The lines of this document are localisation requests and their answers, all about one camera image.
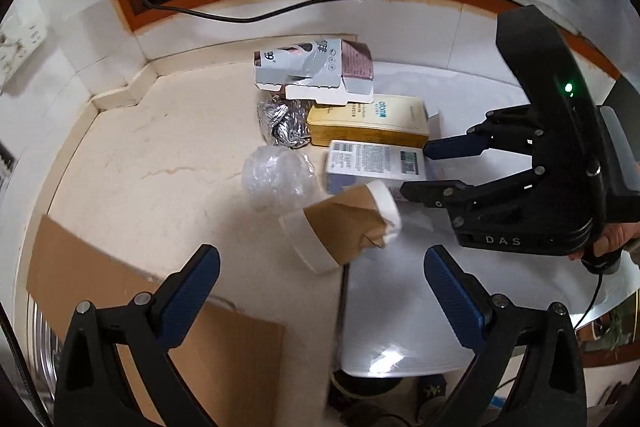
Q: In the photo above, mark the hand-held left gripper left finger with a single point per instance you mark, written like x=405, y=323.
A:
x=187, y=297

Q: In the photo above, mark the crumpled clear plastic wrap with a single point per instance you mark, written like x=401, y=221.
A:
x=275, y=174

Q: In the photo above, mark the round dark bin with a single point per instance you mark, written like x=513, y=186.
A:
x=370, y=386

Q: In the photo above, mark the white power strip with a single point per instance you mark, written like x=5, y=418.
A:
x=22, y=49

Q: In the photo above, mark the white blue carton box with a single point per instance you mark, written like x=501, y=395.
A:
x=370, y=159

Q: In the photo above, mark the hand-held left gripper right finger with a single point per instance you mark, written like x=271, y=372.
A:
x=455, y=302

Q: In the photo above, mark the orange wooden window frame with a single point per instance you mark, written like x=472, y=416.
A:
x=125, y=12

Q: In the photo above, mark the brown paper cup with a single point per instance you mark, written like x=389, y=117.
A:
x=340, y=222

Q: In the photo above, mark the small brown white box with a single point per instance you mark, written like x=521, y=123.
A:
x=357, y=59

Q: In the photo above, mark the yellow carton box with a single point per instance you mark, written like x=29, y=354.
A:
x=370, y=122

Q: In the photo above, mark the person's right hand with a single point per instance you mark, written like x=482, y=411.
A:
x=617, y=238

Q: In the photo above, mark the silver foil wrapper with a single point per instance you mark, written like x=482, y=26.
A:
x=285, y=122

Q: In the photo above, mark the torn grey printed carton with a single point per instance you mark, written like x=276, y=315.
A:
x=300, y=57

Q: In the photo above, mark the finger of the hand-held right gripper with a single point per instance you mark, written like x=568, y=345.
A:
x=440, y=192
x=452, y=148

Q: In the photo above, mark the brown cardboard sheet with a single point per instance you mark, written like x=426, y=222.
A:
x=240, y=342

